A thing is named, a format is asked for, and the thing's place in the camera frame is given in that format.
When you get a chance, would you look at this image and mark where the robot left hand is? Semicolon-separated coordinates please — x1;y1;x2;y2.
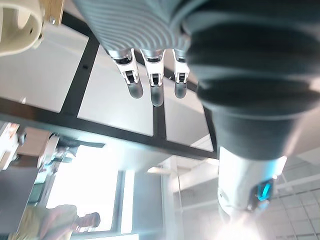
72;0;320;215

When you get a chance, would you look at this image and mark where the wooden shoe rack board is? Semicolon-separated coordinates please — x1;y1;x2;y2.
42;0;65;27

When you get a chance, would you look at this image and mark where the black framed glass partition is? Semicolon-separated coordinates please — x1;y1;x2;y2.
0;10;219;161

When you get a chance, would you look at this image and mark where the bright window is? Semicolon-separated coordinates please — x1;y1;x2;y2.
46;144;136;232

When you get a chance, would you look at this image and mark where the beige slipper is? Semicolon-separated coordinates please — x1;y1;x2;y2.
0;0;46;57

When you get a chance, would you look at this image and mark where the person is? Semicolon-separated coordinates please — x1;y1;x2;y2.
8;204;101;240

